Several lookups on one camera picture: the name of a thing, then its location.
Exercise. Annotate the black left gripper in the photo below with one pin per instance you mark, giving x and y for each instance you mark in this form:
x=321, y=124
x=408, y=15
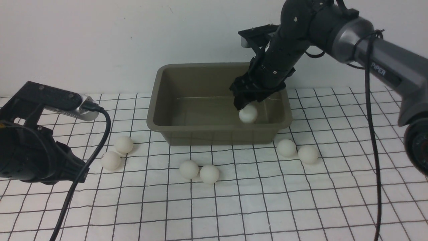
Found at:
x=32, y=155

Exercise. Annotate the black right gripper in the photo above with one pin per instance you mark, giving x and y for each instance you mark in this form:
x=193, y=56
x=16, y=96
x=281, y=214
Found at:
x=266, y=74

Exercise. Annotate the white ball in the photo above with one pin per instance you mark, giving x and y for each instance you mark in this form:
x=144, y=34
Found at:
x=209, y=174
x=124, y=145
x=189, y=169
x=308, y=154
x=110, y=160
x=248, y=114
x=286, y=148

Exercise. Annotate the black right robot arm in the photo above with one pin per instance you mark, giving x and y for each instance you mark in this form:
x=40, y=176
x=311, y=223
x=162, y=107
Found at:
x=345, y=36

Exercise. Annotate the olive green plastic bin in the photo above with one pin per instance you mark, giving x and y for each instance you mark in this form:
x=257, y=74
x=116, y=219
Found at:
x=191, y=105

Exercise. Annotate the white grid-pattern tablecloth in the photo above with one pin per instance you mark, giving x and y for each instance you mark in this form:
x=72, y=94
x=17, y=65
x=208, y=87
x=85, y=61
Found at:
x=260, y=196

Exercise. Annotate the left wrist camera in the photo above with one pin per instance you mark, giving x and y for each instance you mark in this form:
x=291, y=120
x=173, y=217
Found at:
x=33, y=98

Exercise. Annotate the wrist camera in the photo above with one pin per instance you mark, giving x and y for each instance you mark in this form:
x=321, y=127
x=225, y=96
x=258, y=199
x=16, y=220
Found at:
x=33, y=98
x=257, y=37

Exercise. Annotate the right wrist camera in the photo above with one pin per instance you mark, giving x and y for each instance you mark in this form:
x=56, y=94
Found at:
x=257, y=37

